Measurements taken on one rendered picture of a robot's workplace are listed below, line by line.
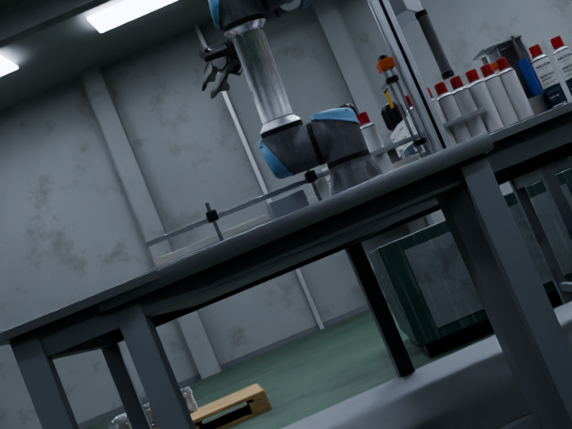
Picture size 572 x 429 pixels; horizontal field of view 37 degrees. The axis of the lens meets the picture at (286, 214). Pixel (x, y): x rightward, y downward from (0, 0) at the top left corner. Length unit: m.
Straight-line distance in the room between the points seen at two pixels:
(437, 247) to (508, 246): 3.30
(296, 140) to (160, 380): 0.73
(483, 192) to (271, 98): 0.67
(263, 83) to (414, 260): 3.02
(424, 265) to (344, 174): 2.97
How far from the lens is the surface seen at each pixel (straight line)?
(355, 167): 2.22
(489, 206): 1.87
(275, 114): 2.26
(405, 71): 2.50
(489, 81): 2.72
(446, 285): 5.16
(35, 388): 1.92
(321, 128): 2.24
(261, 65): 2.27
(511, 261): 1.87
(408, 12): 2.57
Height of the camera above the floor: 0.68
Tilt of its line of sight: 5 degrees up
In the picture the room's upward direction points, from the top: 23 degrees counter-clockwise
